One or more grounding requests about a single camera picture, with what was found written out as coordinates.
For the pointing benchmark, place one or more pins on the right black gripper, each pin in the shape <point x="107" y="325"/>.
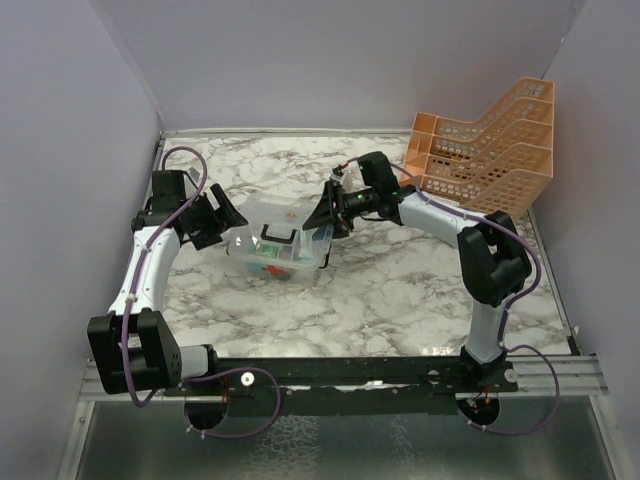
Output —
<point x="333" y="211"/>

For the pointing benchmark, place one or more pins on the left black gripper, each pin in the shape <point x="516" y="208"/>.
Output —
<point x="213" y="233"/>

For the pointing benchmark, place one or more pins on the small clear teal packet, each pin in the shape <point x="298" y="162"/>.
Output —
<point x="306" y="253"/>

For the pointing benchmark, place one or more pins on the clear plastic box lid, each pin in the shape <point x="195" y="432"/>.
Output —
<point x="285" y="230"/>

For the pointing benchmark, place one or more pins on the clear plastic medicine box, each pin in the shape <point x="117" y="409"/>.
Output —
<point x="280" y="255"/>

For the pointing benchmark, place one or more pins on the black lid handle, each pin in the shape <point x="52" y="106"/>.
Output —
<point x="280" y="234"/>

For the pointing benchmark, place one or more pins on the green small packet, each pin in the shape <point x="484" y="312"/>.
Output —
<point x="267" y="251"/>

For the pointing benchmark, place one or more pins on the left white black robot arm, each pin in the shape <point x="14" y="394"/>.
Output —
<point x="132" y="344"/>

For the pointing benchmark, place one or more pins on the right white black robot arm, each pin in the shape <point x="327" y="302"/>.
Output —
<point x="493" y="258"/>

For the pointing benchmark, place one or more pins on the orange plastic file organizer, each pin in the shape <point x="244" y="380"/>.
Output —
<point x="501" y="161"/>

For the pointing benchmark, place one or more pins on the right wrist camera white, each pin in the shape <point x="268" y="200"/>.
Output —
<point x="340" y="176"/>

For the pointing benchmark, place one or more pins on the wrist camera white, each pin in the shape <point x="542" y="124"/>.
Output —
<point x="340" y="176"/>
<point x="195" y="176"/>

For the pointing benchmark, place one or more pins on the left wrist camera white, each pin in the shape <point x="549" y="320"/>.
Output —
<point x="195" y="176"/>

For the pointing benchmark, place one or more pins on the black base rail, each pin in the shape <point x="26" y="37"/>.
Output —
<point x="344" y="386"/>

